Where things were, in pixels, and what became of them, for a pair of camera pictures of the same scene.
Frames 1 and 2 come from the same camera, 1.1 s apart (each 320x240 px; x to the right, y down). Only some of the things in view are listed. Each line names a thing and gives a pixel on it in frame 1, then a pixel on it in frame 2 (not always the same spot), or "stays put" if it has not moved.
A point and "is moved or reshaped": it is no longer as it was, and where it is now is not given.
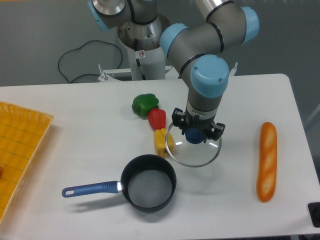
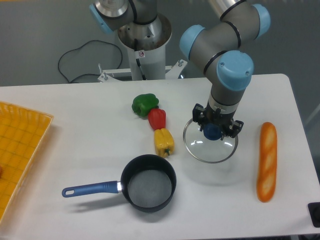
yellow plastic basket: x=22 y=132 stays put
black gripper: x=205 y=125 → x=222 y=120
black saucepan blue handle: x=148 y=183 stays put
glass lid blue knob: x=189 y=149 is moved or reshaped
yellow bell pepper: x=164 y=142 stays put
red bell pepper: x=157 y=118 stays put
